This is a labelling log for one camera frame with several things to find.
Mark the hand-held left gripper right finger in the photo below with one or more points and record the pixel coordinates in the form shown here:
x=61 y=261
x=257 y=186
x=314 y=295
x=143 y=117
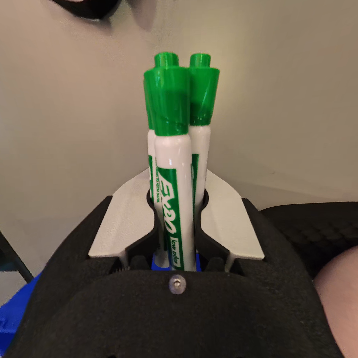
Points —
x=232 y=226

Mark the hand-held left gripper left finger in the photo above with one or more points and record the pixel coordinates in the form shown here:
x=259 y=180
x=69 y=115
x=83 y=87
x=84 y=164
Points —
x=123 y=223

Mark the green dry erase marker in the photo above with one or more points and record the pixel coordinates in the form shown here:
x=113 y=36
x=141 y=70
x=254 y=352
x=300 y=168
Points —
x=151 y=145
x=172 y=156
x=201 y=139

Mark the blue plastic bin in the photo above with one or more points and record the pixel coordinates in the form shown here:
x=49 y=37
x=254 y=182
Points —
x=16 y=307

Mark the person's left forearm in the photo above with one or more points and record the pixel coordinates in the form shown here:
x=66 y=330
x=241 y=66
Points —
x=341 y=302

